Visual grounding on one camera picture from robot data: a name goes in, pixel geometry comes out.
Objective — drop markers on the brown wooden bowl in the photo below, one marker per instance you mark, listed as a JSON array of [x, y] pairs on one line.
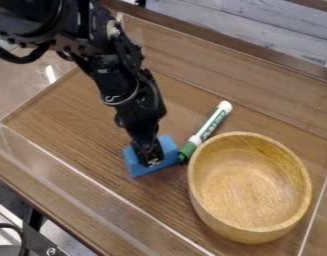
[[250, 187]]

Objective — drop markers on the black metal table frame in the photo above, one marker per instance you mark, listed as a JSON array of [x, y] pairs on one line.
[[28, 234]]

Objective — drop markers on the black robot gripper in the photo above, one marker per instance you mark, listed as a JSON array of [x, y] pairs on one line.
[[133, 95]]

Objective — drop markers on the green Expo marker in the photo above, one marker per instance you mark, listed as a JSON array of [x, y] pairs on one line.
[[204, 131]]

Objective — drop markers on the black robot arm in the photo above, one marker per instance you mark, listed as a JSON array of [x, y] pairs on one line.
[[79, 29]]

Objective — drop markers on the blue foam block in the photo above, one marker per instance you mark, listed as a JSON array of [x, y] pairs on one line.
[[136, 169]]

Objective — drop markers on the clear acrylic enclosure wall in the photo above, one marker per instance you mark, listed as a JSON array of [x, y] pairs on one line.
[[60, 146]]

